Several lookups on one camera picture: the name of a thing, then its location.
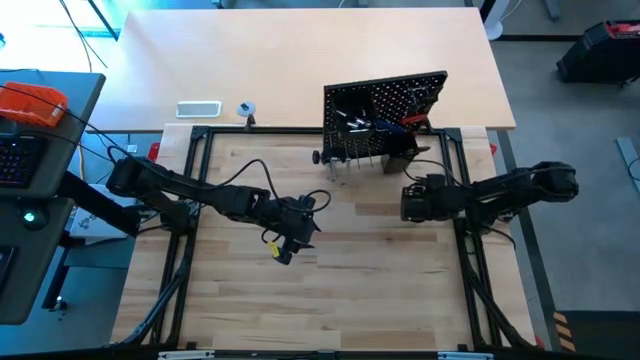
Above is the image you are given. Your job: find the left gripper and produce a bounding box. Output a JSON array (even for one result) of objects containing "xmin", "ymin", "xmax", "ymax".
[{"xmin": 268, "ymin": 197, "xmax": 322, "ymax": 267}]

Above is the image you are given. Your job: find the blue T-handle hex key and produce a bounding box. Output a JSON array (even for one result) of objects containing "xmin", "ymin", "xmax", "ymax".
[{"xmin": 373, "ymin": 118, "xmax": 410, "ymax": 137}]

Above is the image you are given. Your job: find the black wire stripper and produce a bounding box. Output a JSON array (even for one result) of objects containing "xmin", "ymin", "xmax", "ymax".
[{"xmin": 408, "ymin": 82, "xmax": 437, "ymax": 115}]

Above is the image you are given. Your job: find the black pegboard stand box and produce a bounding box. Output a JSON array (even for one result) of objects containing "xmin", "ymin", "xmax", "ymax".
[{"xmin": 381, "ymin": 152, "xmax": 419, "ymax": 176}]

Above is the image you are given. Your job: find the long double-prong metal hook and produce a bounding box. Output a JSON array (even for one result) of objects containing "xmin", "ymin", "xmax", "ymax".
[
  {"xmin": 353, "ymin": 139, "xmax": 375, "ymax": 171},
  {"xmin": 327, "ymin": 141, "xmax": 351, "ymax": 174}
]

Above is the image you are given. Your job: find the black pegboard shelf bin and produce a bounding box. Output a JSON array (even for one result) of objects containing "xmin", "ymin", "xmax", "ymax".
[{"xmin": 327, "ymin": 88, "xmax": 379, "ymax": 141}]

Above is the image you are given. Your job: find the black perforated pegboard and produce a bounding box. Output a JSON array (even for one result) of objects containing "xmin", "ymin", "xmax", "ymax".
[{"xmin": 322, "ymin": 70, "xmax": 450, "ymax": 166}]

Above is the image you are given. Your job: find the white rectangular tray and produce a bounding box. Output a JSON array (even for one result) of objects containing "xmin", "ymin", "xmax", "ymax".
[{"xmin": 175, "ymin": 100, "xmax": 223, "ymax": 119}]

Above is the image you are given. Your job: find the light wood side table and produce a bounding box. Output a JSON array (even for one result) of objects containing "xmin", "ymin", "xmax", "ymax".
[{"xmin": 89, "ymin": 7, "xmax": 517, "ymax": 132}]

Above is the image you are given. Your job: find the white stand base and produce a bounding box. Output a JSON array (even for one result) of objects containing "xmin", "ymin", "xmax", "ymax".
[{"xmin": 482, "ymin": 0, "xmax": 506, "ymax": 41}]

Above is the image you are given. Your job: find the black equipment case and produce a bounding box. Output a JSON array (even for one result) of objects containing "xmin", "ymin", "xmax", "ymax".
[{"xmin": 556, "ymin": 19, "xmax": 640, "ymax": 85}]

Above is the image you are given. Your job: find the dark grey desk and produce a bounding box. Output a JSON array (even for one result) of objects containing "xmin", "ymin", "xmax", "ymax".
[{"xmin": 0, "ymin": 69, "xmax": 107, "ymax": 326}]

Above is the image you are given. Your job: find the round black lit device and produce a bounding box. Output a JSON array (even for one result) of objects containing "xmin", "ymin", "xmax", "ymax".
[{"xmin": 19, "ymin": 204, "xmax": 49, "ymax": 231}]

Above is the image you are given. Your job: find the black keyboard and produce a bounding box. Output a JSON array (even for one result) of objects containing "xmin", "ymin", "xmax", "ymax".
[{"xmin": 0, "ymin": 133, "xmax": 49, "ymax": 189}]

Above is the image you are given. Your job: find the orange plastic case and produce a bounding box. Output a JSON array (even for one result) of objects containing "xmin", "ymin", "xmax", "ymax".
[{"xmin": 0, "ymin": 81, "xmax": 70, "ymax": 128}]

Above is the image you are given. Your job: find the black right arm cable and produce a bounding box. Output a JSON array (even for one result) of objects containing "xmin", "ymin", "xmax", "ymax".
[{"xmin": 402, "ymin": 158, "xmax": 456, "ymax": 187}]

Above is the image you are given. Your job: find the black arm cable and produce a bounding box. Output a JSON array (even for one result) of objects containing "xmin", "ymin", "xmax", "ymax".
[
  {"xmin": 402, "ymin": 158, "xmax": 456, "ymax": 187},
  {"xmin": 199, "ymin": 158, "xmax": 333, "ymax": 214}
]

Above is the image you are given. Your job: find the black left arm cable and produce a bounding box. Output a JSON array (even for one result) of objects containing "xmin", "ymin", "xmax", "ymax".
[{"xmin": 199, "ymin": 158, "xmax": 333, "ymax": 214}]

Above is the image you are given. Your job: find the black aluminium table frame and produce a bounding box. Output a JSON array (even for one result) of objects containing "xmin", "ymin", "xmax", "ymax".
[{"xmin": 119, "ymin": 124, "xmax": 539, "ymax": 351}]

